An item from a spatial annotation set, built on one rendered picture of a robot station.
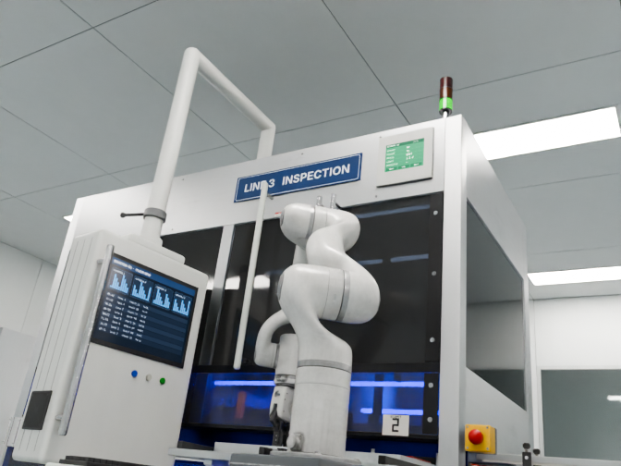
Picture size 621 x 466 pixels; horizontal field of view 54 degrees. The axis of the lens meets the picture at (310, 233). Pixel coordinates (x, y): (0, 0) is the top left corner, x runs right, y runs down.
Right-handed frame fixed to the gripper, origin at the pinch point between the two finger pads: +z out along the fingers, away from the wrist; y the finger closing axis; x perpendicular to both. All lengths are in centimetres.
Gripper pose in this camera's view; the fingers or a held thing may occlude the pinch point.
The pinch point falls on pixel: (280, 440)
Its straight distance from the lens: 190.0
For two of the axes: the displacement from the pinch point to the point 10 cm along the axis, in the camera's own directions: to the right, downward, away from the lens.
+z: -1.1, 9.0, -4.1
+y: 5.0, 4.1, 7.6
